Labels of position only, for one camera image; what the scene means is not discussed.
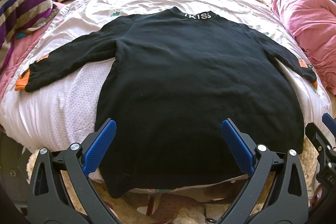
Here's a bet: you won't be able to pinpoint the purple striped pillow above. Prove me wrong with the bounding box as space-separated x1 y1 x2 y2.
1 0 59 71

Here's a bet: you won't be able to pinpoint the black sweater orange cuffs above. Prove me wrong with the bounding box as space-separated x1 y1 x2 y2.
15 7 317 198

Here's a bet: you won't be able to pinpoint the pink comforter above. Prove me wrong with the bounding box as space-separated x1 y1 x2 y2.
270 0 336 95

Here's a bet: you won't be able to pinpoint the pink strawberry bear bedsheet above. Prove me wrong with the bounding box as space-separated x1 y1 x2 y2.
1 0 306 151

